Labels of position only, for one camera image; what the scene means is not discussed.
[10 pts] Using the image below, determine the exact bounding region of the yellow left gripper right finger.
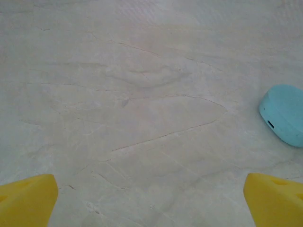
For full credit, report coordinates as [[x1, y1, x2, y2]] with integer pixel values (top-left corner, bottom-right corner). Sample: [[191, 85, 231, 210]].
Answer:
[[243, 173, 303, 227]]

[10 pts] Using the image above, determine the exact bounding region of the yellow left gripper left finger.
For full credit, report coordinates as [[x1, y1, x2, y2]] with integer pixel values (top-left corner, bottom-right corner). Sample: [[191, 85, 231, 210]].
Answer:
[[0, 174, 59, 227]]

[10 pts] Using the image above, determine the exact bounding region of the teal earbud charging case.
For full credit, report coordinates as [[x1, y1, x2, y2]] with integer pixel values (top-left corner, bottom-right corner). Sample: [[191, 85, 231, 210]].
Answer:
[[258, 84, 303, 148]]

